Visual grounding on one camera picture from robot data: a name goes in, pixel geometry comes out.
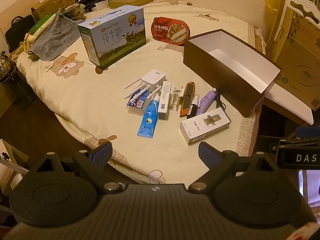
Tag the brown cardboard box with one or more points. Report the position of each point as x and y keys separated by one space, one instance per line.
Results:
x=212 y=76
x=52 y=0

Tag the orange utility knife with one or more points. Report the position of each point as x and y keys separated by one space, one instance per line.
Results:
x=183 y=110

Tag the purple tube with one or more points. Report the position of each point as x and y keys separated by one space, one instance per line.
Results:
x=206 y=102

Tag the white box lid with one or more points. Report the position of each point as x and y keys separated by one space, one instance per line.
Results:
x=290 y=107

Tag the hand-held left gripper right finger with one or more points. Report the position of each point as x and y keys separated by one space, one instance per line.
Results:
x=207 y=153

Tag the green box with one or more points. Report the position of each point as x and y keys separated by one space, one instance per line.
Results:
x=41 y=25

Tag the blue tube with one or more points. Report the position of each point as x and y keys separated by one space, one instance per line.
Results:
x=148 y=120

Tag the blue toothpaste box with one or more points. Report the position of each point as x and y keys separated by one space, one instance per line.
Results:
x=136 y=105

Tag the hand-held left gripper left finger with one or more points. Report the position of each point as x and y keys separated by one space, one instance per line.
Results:
x=102 y=153

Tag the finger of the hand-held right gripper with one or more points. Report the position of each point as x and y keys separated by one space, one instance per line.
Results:
x=268 y=143
x=308 y=132

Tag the red instant rice bowl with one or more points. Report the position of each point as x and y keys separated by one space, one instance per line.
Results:
x=170 y=31

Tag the large printed cardboard box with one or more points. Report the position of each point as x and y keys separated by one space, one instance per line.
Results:
x=300 y=67

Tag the blue milk carton box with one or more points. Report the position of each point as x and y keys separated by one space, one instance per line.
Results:
x=112 y=37

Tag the white plastic comb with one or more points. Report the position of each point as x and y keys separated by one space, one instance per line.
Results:
x=175 y=100

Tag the white chair back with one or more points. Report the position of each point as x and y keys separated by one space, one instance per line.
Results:
x=297 y=2

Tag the white furniture piece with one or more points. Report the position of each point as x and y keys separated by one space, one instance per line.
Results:
x=10 y=155

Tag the black bag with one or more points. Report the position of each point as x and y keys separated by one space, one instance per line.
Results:
x=17 y=30

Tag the flat tan box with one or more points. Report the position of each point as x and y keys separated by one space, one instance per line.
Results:
x=130 y=0

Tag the white wifi repeater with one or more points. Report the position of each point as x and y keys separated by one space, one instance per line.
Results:
x=153 y=78

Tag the slim white box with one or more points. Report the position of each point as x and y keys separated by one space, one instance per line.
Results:
x=163 y=100

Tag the grey cloth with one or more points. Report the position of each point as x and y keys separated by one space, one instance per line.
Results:
x=55 y=37

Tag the white box with gold label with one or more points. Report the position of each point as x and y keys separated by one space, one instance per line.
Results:
x=197 y=130

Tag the glass kettle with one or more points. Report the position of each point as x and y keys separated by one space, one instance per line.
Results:
x=5 y=67

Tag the small dark boxes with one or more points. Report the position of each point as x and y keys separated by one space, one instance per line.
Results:
x=75 y=8

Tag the black and white marker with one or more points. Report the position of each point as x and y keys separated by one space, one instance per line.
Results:
x=192 y=110

